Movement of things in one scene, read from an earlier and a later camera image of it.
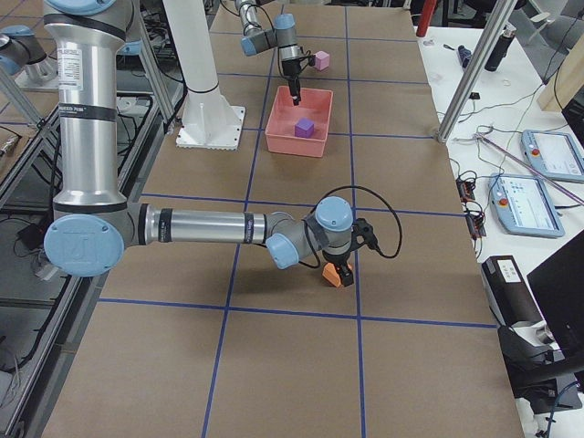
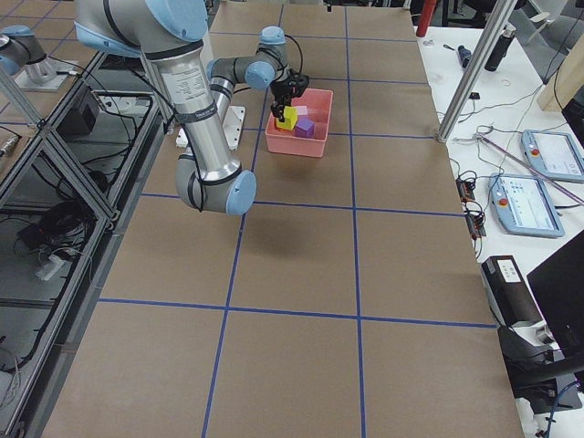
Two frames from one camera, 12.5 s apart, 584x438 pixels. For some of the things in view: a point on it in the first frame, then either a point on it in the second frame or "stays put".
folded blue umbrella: x=464 y=55 stays put
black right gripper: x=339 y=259 to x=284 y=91
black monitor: x=547 y=378 stays put
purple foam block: x=304 y=128 stays put
